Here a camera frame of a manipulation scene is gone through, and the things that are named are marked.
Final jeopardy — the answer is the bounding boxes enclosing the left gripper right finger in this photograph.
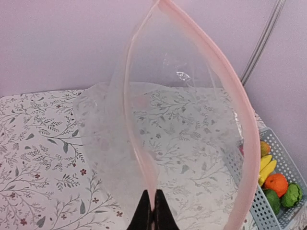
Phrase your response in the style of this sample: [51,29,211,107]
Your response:
[153,189,179,230]

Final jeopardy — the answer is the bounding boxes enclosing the orange toy orange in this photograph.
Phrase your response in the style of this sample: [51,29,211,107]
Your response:
[264,173,288,198]

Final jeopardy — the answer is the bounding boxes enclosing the clear zip top bag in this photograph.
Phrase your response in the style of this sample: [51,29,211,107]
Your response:
[73,0,260,230]

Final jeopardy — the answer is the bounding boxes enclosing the green toy watermelon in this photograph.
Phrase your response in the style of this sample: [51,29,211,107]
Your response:
[281,183,303,208]

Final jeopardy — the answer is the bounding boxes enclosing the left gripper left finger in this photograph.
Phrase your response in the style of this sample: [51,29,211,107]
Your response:
[127,190,154,230]

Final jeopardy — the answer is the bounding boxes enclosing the right aluminium post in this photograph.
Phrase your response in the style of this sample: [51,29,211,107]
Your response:
[241,0,286,87]

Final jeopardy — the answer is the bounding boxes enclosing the floral tablecloth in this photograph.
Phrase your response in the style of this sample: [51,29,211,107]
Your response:
[0,83,244,230]

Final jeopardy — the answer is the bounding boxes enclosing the green toy bell pepper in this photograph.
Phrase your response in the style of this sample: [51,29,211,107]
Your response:
[263,189,281,215]

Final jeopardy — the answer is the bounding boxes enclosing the yellow toy bananas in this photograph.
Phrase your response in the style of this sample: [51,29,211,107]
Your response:
[258,155,277,186]

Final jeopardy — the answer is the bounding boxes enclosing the green orange toy mango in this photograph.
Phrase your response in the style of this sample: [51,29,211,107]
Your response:
[260,140,271,157]

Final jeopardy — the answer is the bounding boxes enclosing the light blue plastic basket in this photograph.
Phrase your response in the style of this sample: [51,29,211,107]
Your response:
[225,128,307,230]

